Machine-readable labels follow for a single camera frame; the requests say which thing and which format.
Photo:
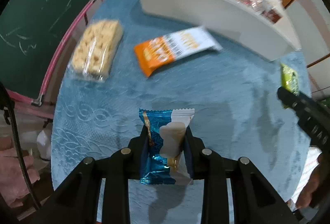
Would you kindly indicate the person's right hand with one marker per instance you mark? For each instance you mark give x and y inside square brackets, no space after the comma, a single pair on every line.
[313,182]

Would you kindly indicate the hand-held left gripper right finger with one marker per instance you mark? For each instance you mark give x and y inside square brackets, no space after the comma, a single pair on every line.
[196,146]

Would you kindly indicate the white plastic object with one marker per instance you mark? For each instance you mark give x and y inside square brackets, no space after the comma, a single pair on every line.
[44,144]

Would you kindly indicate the green bag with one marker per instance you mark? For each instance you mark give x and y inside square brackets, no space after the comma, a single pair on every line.
[325,102]

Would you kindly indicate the green snack packet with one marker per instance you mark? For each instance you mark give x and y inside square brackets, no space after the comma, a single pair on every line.
[290,79]

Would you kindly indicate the pink cloth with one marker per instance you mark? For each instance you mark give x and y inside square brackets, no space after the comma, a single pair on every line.
[15,182]

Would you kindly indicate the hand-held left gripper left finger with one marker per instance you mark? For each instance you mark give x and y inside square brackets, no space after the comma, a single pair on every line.
[136,146]

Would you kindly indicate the dark red snack packet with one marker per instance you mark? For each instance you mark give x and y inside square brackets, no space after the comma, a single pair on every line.
[272,15]

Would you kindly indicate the clear rice cracker packet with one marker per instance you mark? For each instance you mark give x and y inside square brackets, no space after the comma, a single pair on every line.
[96,48]

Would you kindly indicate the green chalkboard with pink frame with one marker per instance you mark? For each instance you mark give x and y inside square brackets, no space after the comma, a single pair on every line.
[38,20]

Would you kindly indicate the orange and white snack packet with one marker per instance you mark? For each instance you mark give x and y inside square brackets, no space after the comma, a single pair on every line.
[165,51]

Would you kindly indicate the blue and white snack packet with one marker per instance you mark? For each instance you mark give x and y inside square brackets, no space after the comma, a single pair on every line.
[157,131]

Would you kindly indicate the white plastic bin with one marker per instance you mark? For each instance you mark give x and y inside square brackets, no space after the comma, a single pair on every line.
[206,12]

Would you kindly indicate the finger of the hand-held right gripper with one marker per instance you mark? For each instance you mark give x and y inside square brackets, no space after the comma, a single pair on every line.
[286,97]

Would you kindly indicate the white printed bag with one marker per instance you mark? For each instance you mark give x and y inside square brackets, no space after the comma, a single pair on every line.
[309,162]

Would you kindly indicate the blue textured mat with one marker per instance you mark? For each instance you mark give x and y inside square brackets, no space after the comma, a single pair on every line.
[219,89]

